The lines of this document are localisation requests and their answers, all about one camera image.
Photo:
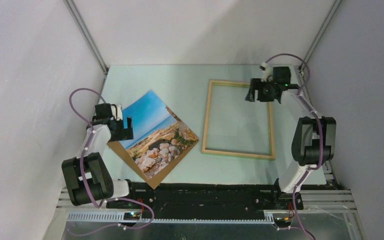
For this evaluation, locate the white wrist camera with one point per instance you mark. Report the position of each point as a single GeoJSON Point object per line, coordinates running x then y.
{"type": "Point", "coordinates": [117, 112]}
{"type": "Point", "coordinates": [267, 72]}

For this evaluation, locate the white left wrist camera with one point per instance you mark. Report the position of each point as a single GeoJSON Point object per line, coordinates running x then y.
{"type": "Point", "coordinates": [117, 112]}

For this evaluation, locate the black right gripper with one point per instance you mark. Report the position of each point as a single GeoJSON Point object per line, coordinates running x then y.
{"type": "Point", "coordinates": [256, 84]}

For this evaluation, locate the aluminium corner post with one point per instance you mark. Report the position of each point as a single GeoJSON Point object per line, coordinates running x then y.
{"type": "Point", "coordinates": [84, 31]}
{"type": "Point", "coordinates": [335, 6]}

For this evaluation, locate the beach landscape photo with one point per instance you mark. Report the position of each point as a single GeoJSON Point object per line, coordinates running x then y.
{"type": "Point", "coordinates": [159, 135]}

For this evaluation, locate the wooden picture frame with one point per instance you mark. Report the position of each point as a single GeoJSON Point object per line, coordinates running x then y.
{"type": "Point", "coordinates": [234, 127]}

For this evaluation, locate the brown cardboard backing board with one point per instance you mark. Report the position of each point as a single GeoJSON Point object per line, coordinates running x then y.
{"type": "Point", "coordinates": [159, 180]}

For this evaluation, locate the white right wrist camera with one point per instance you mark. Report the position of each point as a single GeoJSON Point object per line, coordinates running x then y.
{"type": "Point", "coordinates": [267, 72]}

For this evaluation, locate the left aluminium corner post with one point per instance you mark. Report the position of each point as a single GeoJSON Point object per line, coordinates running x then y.
{"type": "Point", "coordinates": [84, 31]}

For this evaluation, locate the aluminium front rail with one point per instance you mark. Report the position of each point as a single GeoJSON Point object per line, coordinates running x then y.
{"type": "Point", "coordinates": [234, 197]}

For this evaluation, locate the right aluminium corner post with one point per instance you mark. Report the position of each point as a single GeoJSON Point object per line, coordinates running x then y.
{"type": "Point", "coordinates": [335, 6]}

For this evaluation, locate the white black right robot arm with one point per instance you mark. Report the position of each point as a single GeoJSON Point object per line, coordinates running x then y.
{"type": "Point", "coordinates": [314, 138]}

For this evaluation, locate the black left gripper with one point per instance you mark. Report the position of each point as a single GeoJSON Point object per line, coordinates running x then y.
{"type": "Point", "coordinates": [125, 133]}

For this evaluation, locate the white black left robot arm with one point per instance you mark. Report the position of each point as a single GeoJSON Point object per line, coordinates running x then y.
{"type": "Point", "coordinates": [86, 174]}

